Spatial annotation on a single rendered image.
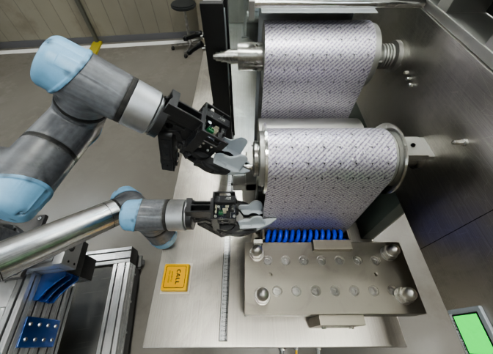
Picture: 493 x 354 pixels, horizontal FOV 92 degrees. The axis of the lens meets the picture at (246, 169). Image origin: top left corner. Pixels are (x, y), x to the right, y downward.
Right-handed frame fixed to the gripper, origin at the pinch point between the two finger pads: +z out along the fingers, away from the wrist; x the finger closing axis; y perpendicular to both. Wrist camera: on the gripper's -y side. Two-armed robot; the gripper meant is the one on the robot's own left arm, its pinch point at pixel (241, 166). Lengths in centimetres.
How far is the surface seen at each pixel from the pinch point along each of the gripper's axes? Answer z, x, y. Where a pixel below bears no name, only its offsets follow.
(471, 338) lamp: 31.1, -29.9, 19.2
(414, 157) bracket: 21.9, -1.8, 25.3
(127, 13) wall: -61, 321, -168
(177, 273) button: 5.5, -14.5, -35.3
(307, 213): 19.0, -5.6, 1.4
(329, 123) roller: 16.1, 13.0, 13.9
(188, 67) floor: 26, 248, -140
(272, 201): 8.2, -5.6, 0.4
